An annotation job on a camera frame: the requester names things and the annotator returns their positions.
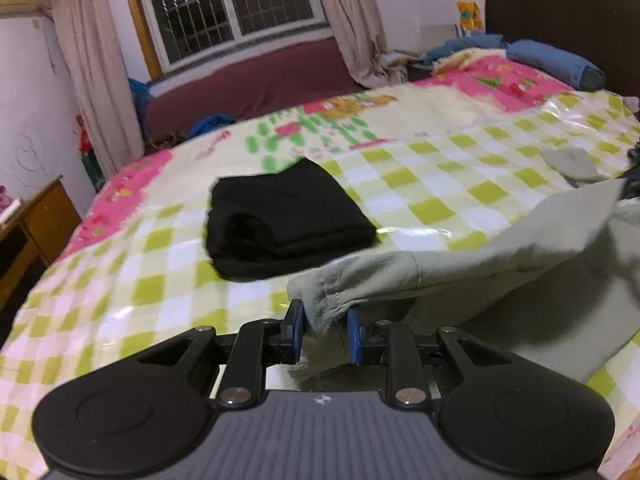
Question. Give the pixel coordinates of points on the folded black pants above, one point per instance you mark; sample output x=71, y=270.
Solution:
x=285, y=220

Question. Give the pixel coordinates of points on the blue pillow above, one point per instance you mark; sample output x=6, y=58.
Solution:
x=550, y=60

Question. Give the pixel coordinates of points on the dark brown headboard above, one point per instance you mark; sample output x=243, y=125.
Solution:
x=565, y=10

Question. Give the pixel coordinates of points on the red and green bag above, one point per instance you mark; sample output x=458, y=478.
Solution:
x=89, y=155

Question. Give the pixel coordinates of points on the orange packet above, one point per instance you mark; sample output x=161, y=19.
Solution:
x=468, y=16

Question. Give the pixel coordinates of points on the barred window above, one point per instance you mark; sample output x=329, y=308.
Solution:
x=225, y=5

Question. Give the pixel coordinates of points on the checked printed blanket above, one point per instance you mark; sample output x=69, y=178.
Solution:
x=125, y=270

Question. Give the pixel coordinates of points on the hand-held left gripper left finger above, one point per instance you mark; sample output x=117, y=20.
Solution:
x=297, y=331

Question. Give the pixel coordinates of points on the beige curtain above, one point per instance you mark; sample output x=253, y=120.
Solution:
x=95, y=60
x=350, y=15

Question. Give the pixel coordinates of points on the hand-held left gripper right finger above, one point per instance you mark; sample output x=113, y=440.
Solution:
x=355, y=336

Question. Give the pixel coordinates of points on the maroon window seat cushion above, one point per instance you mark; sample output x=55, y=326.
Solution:
x=250, y=80

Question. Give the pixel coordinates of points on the blue cloth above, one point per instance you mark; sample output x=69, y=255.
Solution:
x=212, y=124
x=465, y=45

